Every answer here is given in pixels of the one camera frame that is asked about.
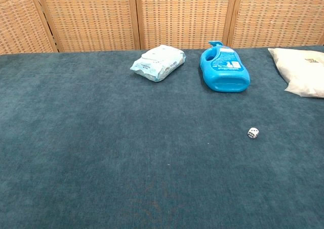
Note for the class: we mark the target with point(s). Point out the small white die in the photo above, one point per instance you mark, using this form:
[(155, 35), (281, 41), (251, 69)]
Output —
[(252, 132)]

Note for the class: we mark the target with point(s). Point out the white wet wipes pack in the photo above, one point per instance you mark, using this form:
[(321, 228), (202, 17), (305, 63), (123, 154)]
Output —
[(158, 63)]

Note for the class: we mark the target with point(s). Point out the teal carpet table cover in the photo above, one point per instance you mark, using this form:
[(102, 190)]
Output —
[(126, 143)]

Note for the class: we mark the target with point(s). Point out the blue detergent pump bottle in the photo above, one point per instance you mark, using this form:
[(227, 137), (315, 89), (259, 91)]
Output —
[(224, 69)]

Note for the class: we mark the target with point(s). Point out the woven rattan folding screen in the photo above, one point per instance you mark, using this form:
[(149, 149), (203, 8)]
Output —
[(162, 16)]

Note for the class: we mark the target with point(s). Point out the white plastic bag of cotton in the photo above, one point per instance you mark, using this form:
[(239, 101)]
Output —
[(303, 70)]

